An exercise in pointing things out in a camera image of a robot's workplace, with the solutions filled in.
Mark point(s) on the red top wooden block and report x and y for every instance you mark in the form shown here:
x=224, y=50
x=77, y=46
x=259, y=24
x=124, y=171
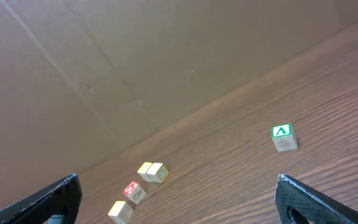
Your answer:
x=134, y=192

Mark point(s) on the brown cardboard backdrop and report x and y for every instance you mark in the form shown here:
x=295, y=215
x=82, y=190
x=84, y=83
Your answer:
x=82, y=80

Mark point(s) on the green letter wooden block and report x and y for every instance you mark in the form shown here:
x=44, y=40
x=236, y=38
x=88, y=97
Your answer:
x=284, y=137

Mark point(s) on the yellow top wooden block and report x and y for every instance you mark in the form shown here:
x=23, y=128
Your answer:
x=158, y=172

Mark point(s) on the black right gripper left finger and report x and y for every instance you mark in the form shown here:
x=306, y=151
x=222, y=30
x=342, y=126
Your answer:
x=59, y=202

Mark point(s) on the pale yellow wooden block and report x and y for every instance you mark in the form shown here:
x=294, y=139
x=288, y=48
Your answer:
x=121, y=212

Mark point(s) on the plain cream wooden block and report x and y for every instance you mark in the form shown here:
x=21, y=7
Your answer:
x=142, y=171

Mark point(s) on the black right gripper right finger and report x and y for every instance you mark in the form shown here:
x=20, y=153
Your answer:
x=297, y=202

